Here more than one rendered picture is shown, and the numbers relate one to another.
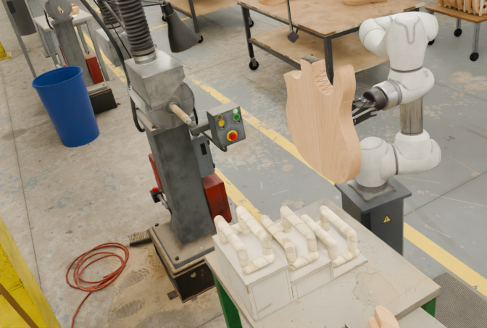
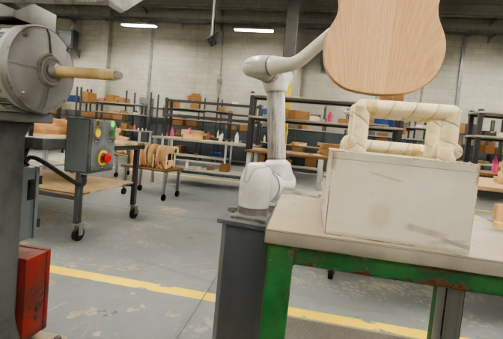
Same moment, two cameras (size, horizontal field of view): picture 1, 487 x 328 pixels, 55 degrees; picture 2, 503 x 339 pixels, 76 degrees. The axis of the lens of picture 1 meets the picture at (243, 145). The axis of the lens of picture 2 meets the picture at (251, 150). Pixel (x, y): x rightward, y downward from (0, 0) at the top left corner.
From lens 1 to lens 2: 1.70 m
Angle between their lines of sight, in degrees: 62
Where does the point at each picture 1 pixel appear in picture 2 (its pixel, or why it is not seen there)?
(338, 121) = (436, 10)
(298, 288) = not seen: hidden behind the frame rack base
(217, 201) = (37, 286)
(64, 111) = not seen: outside the picture
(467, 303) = (314, 329)
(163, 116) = (33, 81)
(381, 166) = (272, 184)
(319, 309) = not seen: hidden behind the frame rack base
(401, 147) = (278, 169)
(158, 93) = not seen: outside the picture
